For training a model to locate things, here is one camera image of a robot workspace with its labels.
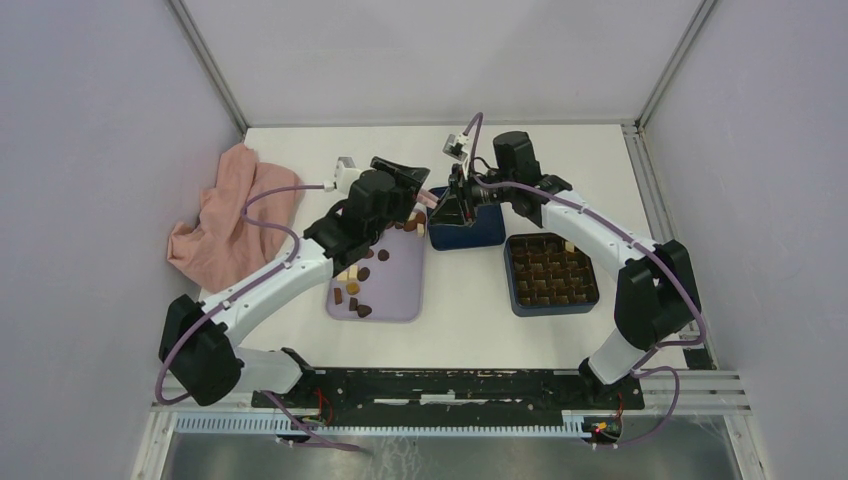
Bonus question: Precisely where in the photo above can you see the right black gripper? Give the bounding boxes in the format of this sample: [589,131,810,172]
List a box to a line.
[427,164,514,228]

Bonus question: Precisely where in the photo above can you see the lilac tray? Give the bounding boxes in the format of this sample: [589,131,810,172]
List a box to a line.
[325,209,427,323]

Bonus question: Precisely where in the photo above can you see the pink handled tongs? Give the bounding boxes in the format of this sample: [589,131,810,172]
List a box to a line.
[416,190,439,210]

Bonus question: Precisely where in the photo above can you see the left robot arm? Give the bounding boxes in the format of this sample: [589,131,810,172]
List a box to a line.
[154,157,431,408]

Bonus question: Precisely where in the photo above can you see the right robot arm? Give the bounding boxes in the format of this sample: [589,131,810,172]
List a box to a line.
[429,131,704,408]

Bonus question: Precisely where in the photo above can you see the blue chocolate box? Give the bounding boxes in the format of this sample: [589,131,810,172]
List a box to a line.
[504,232,600,318]

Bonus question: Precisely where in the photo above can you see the dark blue box lid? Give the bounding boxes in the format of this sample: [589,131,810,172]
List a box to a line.
[428,186,506,251]

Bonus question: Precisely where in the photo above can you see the pink cloth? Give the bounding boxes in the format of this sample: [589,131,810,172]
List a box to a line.
[167,143,301,293]

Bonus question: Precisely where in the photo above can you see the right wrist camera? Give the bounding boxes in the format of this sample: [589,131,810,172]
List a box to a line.
[442,133,471,177]

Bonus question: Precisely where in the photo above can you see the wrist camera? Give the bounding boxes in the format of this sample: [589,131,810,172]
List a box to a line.
[442,133,471,177]
[323,156,364,195]

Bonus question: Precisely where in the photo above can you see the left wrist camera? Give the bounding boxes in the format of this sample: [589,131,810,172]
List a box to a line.
[323,156,364,195]

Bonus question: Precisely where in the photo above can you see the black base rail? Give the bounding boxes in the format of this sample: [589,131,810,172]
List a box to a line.
[279,368,645,427]

